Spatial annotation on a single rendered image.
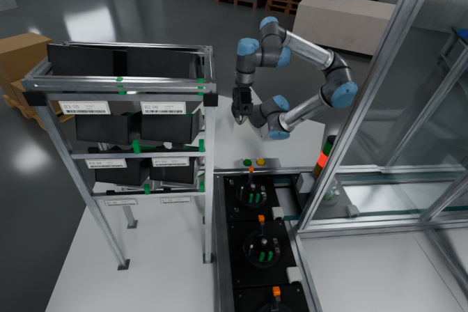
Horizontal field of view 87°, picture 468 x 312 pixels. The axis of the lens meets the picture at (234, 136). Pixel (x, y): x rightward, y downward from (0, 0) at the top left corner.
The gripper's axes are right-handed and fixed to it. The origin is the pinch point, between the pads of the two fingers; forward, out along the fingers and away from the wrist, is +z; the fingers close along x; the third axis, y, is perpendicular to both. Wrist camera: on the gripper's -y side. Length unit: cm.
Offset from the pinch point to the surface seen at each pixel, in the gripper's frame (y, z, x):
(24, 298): -21, 123, 129
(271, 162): 1.5, 27.3, -19.1
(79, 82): -42, -42, 39
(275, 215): -31.1, 24.4, -13.1
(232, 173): -4.8, 27.3, 2.1
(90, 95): -42, -39, 38
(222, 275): -51, 27, 10
